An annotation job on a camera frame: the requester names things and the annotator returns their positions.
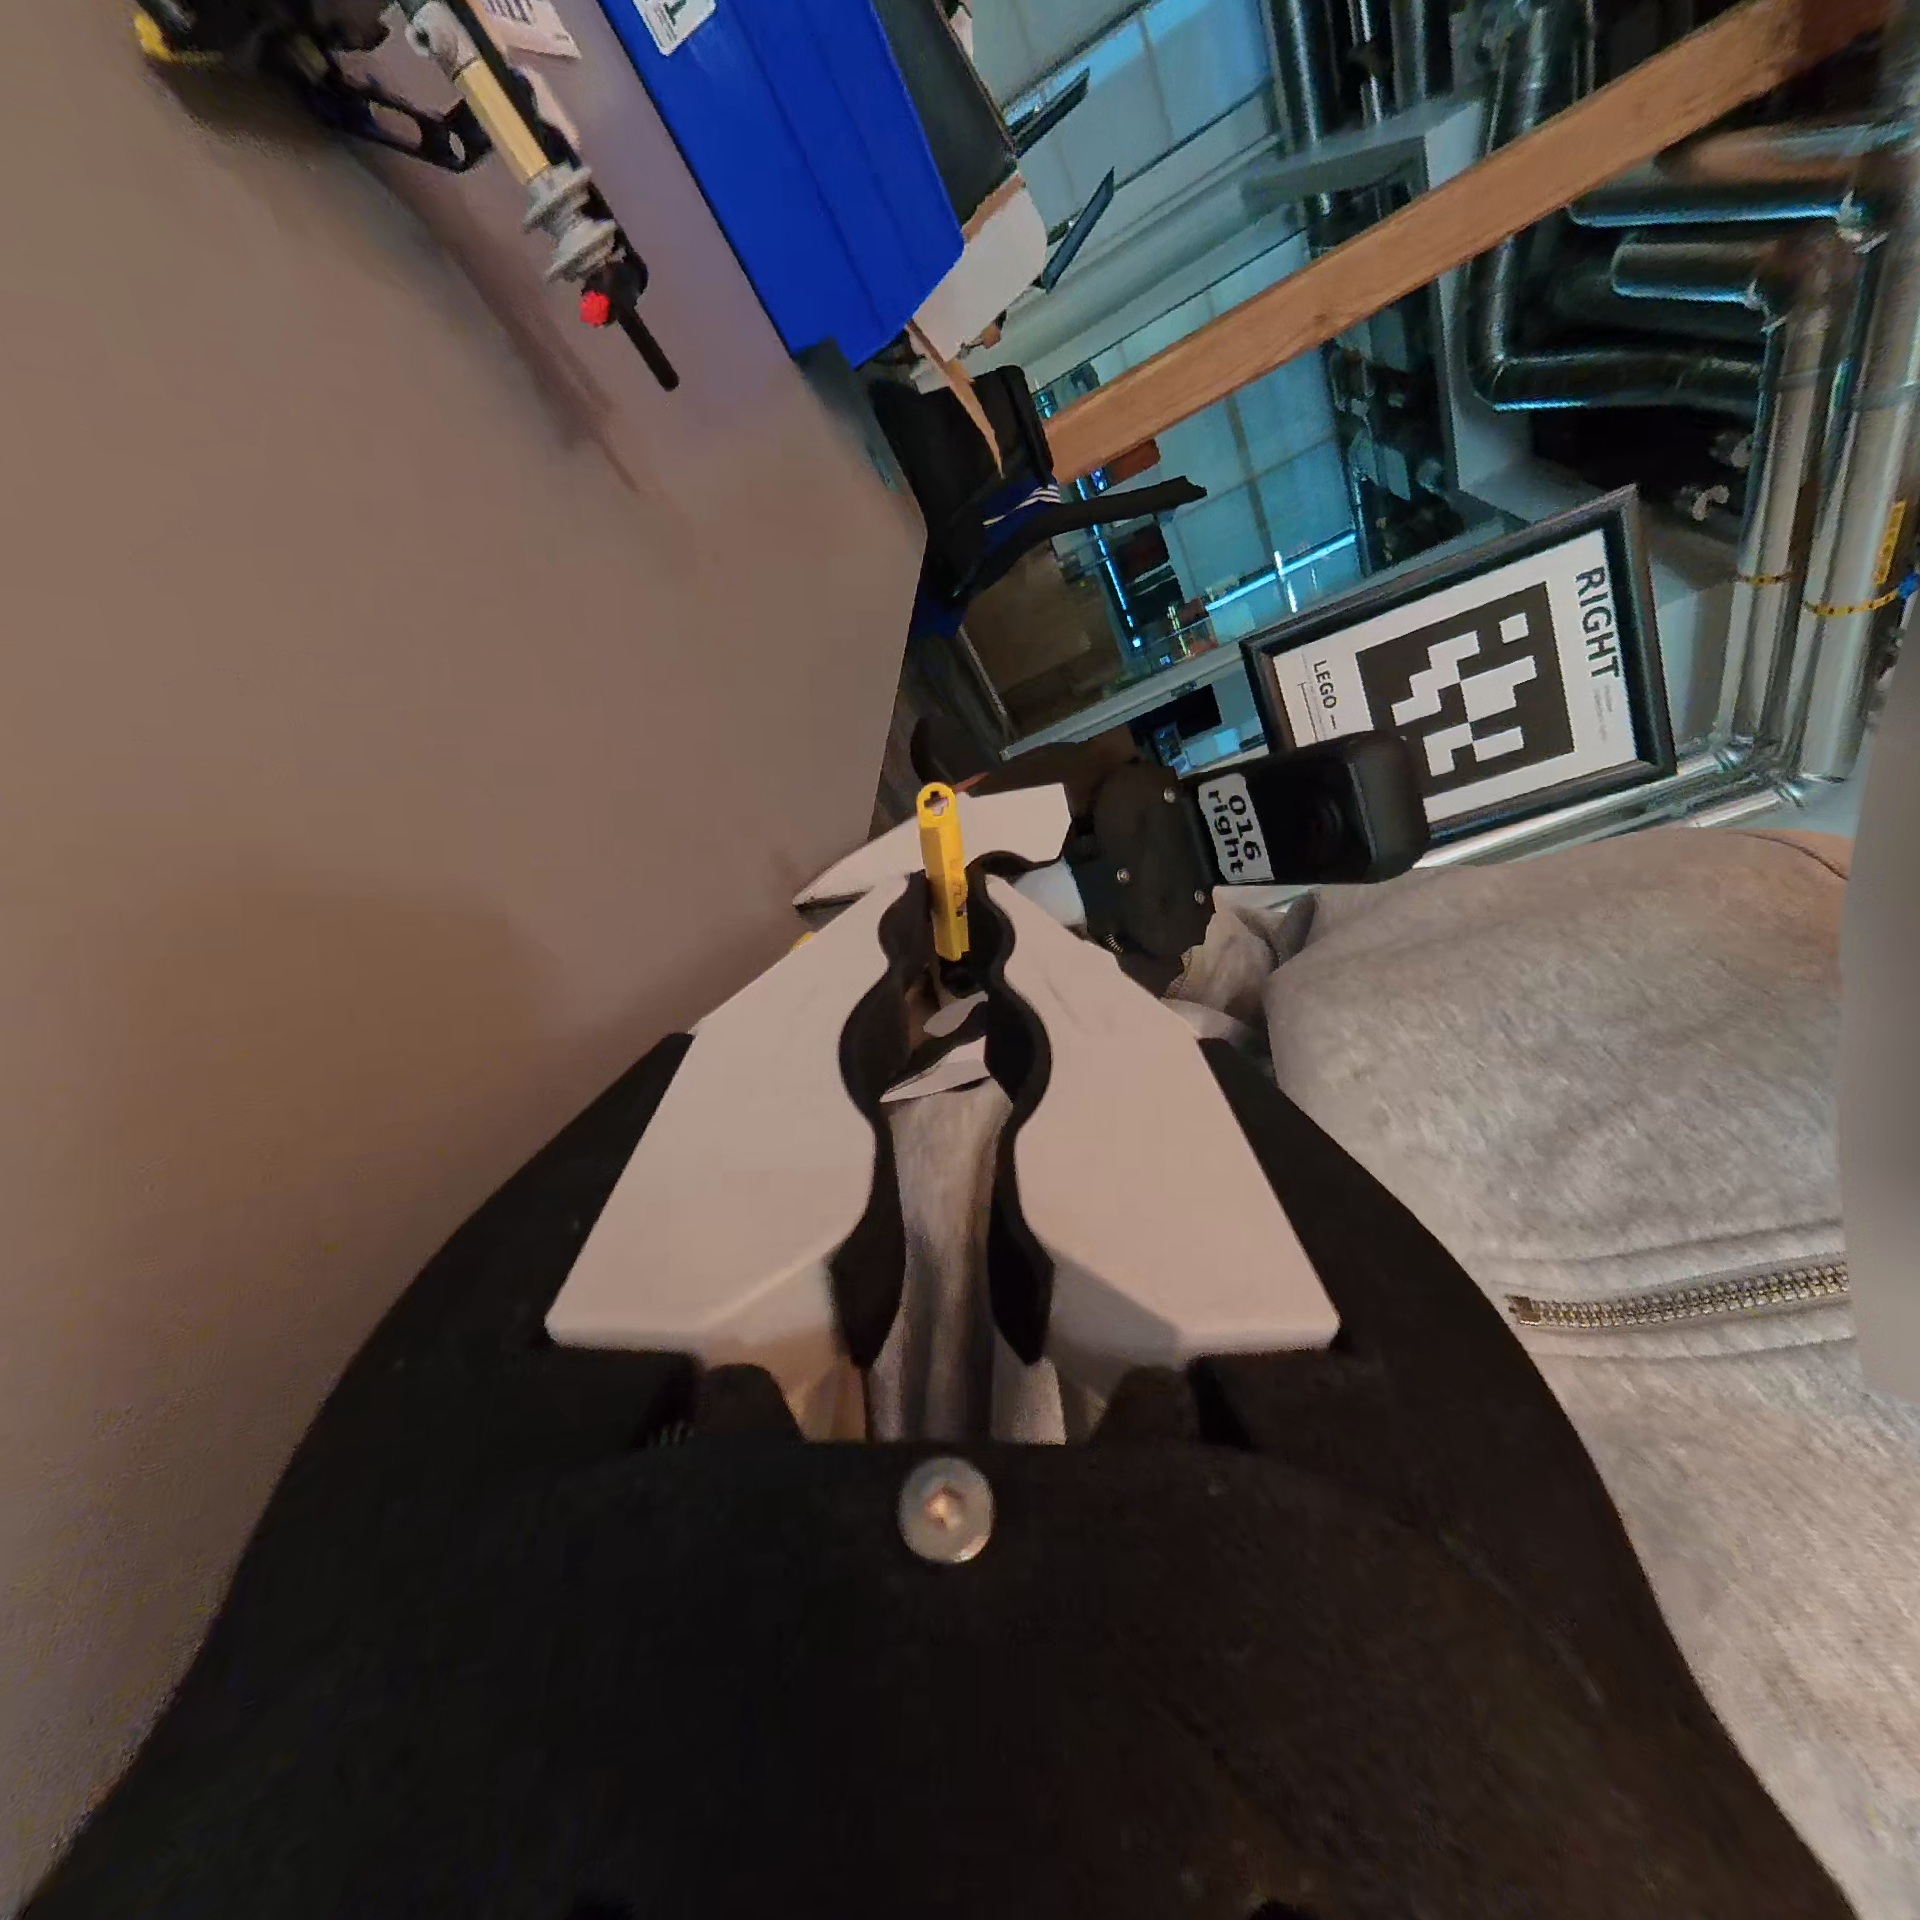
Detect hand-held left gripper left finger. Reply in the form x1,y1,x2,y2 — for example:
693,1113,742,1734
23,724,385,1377
541,873,930,1443

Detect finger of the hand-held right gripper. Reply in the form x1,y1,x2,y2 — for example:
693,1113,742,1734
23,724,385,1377
788,780,1075,912
982,850,1086,928

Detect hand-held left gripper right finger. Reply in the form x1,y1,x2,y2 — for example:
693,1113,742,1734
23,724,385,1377
973,868,1338,1443

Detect yellow lego beam piece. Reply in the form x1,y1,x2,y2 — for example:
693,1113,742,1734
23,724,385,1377
915,780,978,960

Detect partly built lego model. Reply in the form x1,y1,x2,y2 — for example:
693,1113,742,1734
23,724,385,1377
126,0,686,395

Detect black backpack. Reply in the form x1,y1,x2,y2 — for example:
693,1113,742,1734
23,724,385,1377
866,363,1209,637

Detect framed black-and-white marker sign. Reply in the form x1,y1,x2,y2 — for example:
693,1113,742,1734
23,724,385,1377
1239,485,1679,873

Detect person in grey hoodie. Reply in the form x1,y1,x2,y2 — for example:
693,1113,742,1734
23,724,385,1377
1185,827,1920,1920

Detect white wooden panel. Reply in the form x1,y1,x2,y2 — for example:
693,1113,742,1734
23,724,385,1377
904,177,1052,369

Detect wooden beam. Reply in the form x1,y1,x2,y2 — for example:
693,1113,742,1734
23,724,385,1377
1044,0,1895,477

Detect blue plastic bin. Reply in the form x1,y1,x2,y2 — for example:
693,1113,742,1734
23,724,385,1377
597,0,968,373

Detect silver ventilation ducts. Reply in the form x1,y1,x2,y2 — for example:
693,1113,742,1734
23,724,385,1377
1259,0,1920,789

